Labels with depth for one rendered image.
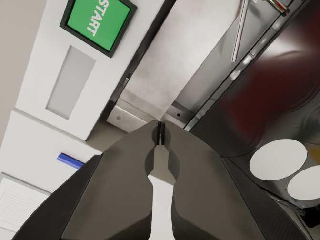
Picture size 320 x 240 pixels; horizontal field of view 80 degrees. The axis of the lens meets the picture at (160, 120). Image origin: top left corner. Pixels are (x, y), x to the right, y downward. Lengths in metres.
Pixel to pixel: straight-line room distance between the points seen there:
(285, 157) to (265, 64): 0.19
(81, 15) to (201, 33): 0.16
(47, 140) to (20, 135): 0.04
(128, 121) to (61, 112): 0.10
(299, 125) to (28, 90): 0.40
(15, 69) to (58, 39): 1.28
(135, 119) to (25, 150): 0.16
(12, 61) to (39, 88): 1.24
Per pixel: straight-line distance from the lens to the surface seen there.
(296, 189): 0.51
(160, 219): 0.38
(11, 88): 1.59
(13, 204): 0.43
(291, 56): 0.33
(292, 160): 0.44
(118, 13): 0.21
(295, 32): 0.32
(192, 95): 0.39
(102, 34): 0.22
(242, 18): 0.29
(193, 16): 0.29
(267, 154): 0.40
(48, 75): 0.26
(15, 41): 1.45
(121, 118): 0.31
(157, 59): 0.30
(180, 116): 0.37
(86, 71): 0.24
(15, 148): 0.33
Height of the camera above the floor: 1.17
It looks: 60 degrees down
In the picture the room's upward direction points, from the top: 179 degrees counter-clockwise
